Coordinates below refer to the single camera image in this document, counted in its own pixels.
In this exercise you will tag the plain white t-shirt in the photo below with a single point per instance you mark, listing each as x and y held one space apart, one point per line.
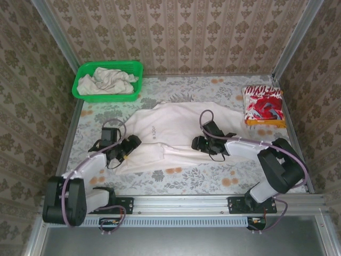
175 128

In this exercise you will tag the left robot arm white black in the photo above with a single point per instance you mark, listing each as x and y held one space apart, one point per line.
92 168

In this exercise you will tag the crumpled white t-shirts pile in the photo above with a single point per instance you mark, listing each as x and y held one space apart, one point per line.
106 82

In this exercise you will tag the floral patterned table cover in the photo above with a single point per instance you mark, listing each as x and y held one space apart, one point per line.
173 184

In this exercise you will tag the green plastic basket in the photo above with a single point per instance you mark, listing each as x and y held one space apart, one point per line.
80 94

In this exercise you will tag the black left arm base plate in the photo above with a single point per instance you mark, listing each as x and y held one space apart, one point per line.
125 205

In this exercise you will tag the aluminium table side rail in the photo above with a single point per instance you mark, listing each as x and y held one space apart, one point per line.
66 146
298 133

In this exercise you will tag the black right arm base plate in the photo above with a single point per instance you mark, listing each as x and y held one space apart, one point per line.
235 205

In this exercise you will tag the aluminium mounting rail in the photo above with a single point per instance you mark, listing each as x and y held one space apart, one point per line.
181 204

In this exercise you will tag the aluminium frame post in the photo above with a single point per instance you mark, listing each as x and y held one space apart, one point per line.
298 34
56 34

